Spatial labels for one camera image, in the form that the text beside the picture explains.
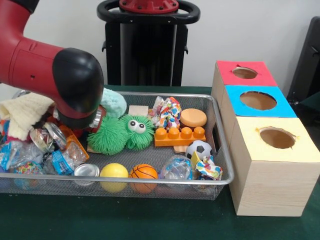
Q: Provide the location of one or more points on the mint green cloth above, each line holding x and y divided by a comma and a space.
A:
114, 102

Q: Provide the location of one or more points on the cream yellow cloth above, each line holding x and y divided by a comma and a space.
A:
25, 112

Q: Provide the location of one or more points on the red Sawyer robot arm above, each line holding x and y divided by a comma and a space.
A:
30, 65

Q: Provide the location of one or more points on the clear mesh bin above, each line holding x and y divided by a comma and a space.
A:
150, 189

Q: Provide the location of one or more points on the wooden box with three holes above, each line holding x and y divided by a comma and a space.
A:
270, 175

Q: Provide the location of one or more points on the colourful patterned fabric toy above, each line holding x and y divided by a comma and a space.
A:
167, 111

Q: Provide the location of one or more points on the green spiky ball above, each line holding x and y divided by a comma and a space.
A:
106, 136
139, 134

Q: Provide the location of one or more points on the orange yellow plastic toy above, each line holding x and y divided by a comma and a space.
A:
180, 137

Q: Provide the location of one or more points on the small basketball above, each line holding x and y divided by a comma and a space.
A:
193, 117

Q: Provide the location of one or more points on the small soccer ball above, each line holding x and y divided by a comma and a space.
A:
199, 149

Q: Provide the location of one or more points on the bright orange mini basketball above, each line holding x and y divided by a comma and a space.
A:
144, 173

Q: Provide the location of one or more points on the yellow ball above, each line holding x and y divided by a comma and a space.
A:
114, 172

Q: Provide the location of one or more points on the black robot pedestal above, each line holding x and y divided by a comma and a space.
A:
145, 55

